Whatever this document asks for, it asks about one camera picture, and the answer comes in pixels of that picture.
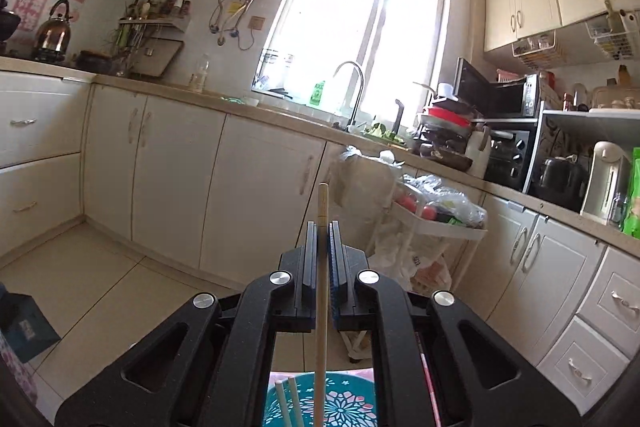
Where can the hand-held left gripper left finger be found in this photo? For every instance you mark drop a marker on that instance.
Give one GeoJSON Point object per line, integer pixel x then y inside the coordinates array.
{"type": "Point", "coordinates": [311, 267]}

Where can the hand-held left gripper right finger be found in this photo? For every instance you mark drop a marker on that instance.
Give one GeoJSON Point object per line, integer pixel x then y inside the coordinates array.
{"type": "Point", "coordinates": [334, 277]}

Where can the pale wooden chopstick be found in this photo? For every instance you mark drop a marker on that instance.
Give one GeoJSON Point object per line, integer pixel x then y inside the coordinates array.
{"type": "Point", "coordinates": [320, 357]}
{"type": "Point", "coordinates": [282, 402]}
{"type": "Point", "coordinates": [295, 399]}

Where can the blue perforated plastic basket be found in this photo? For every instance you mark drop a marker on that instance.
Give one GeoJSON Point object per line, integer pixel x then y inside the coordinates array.
{"type": "Point", "coordinates": [350, 407]}

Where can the white plastic bag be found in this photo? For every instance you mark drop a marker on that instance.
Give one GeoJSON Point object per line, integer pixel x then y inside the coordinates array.
{"type": "Point", "coordinates": [395, 252]}

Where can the beige plastic bag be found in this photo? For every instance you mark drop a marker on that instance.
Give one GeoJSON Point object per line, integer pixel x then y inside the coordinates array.
{"type": "Point", "coordinates": [432, 278]}

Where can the white rolling cart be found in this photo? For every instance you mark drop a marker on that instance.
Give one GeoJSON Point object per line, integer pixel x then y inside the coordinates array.
{"type": "Point", "coordinates": [440, 232]}

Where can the clear plastic bags heap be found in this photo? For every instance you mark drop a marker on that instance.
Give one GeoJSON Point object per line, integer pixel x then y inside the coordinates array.
{"type": "Point", "coordinates": [440, 202]}

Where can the green vegetables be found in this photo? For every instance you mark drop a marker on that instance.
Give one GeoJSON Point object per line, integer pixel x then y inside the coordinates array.
{"type": "Point", "coordinates": [380, 132]}

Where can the cream base cabinets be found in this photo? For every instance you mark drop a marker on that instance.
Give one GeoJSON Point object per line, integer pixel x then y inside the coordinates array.
{"type": "Point", "coordinates": [175, 167]}

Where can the black water tap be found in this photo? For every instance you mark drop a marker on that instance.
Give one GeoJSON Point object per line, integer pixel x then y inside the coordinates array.
{"type": "Point", "coordinates": [399, 117]}

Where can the green dish soap bottle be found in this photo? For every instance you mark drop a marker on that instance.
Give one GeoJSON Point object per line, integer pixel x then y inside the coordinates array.
{"type": "Point", "coordinates": [316, 94]}

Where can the chrome sink faucet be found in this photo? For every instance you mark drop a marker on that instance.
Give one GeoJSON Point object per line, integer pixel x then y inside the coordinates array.
{"type": "Point", "coordinates": [361, 92]}

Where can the white jug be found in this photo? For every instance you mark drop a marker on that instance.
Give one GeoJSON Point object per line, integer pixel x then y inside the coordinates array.
{"type": "Point", "coordinates": [477, 152]}

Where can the stack of pans and dishes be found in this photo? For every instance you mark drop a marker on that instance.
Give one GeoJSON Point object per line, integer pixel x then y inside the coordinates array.
{"type": "Point", "coordinates": [445, 122]}

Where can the black toaster oven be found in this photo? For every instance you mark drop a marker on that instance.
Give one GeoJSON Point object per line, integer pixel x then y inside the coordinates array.
{"type": "Point", "coordinates": [505, 152]}

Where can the clear plastic bottle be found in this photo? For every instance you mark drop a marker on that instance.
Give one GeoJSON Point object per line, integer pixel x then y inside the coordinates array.
{"type": "Point", "coordinates": [200, 76]}

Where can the kitchen window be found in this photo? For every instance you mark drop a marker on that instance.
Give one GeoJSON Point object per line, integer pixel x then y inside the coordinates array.
{"type": "Point", "coordinates": [350, 32]}

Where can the black microwave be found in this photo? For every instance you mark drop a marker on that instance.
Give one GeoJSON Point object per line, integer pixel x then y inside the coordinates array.
{"type": "Point", "coordinates": [500, 94]}

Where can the dark framed cutting board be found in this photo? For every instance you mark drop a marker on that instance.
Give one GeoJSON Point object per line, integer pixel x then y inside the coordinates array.
{"type": "Point", "coordinates": [157, 57]}

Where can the white thermal water pot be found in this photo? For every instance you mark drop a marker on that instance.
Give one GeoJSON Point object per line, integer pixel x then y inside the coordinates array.
{"type": "Point", "coordinates": [605, 182]}

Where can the blue package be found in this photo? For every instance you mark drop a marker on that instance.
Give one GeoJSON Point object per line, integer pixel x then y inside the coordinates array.
{"type": "Point", "coordinates": [25, 322]}

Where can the white counter shelf rack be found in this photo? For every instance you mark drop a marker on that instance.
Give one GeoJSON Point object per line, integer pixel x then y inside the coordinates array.
{"type": "Point", "coordinates": [590, 119]}

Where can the green snack packet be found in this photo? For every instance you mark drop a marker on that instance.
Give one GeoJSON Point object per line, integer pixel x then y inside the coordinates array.
{"type": "Point", "coordinates": [634, 192]}

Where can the floral waste bin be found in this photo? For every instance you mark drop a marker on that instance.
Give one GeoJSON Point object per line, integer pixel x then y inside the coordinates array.
{"type": "Point", "coordinates": [15, 377]}

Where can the steel kettle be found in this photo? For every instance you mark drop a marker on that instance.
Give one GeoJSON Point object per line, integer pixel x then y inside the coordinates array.
{"type": "Point", "coordinates": [52, 32]}

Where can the black wok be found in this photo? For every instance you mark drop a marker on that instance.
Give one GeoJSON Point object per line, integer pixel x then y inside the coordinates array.
{"type": "Point", "coordinates": [6, 24]}

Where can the wall power outlet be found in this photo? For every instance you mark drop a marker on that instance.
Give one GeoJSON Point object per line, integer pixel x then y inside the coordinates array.
{"type": "Point", "coordinates": [256, 23]}

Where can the wall utensil rack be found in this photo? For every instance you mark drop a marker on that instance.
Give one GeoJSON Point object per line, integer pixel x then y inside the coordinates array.
{"type": "Point", "coordinates": [155, 22]}

